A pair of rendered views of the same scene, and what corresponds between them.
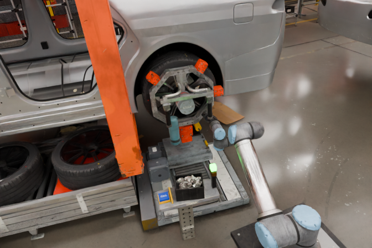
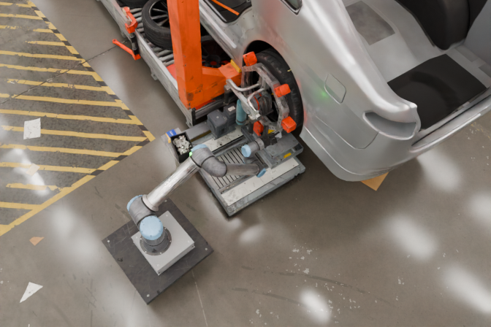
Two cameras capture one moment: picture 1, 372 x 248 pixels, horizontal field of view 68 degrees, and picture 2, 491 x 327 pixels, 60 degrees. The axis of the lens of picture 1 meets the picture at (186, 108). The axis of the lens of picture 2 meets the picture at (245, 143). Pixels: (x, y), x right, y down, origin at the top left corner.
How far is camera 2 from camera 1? 2.50 m
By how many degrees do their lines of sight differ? 49
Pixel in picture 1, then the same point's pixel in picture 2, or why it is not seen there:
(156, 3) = (274, 5)
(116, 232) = (171, 124)
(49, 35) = not seen: outside the picture
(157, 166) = (212, 119)
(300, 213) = (150, 221)
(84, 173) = not seen: hidden behind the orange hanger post
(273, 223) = (137, 204)
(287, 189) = (261, 250)
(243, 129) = (199, 155)
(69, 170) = not seen: hidden behind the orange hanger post
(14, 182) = (161, 34)
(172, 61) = (270, 62)
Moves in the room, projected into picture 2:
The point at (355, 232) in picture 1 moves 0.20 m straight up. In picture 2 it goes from (223, 315) to (223, 309)
